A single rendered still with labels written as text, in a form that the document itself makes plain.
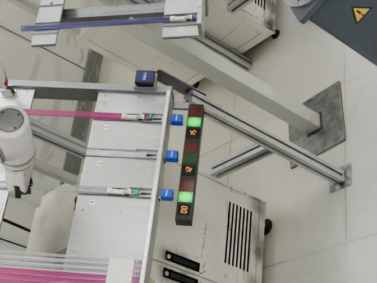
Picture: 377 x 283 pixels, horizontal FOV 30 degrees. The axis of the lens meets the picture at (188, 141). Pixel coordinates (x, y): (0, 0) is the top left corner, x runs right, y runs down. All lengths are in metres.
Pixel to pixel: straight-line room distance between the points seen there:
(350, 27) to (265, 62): 1.30
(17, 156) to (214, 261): 0.86
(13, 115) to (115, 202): 0.37
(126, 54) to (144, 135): 1.28
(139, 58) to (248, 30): 0.52
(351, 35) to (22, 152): 0.80
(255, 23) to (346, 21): 1.20
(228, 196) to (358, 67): 0.64
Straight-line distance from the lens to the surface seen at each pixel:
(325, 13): 1.64
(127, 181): 1.78
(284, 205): 2.50
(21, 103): 1.98
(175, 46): 2.16
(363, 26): 1.70
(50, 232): 2.48
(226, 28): 2.88
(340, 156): 2.39
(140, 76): 1.89
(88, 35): 3.03
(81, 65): 4.36
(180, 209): 1.74
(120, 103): 1.91
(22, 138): 1.56
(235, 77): 2.27
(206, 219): 2.26
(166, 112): 1.85
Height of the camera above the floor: 1.57
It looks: 30 degrees down
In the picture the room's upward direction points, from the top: 64 degrees counter-clockwise
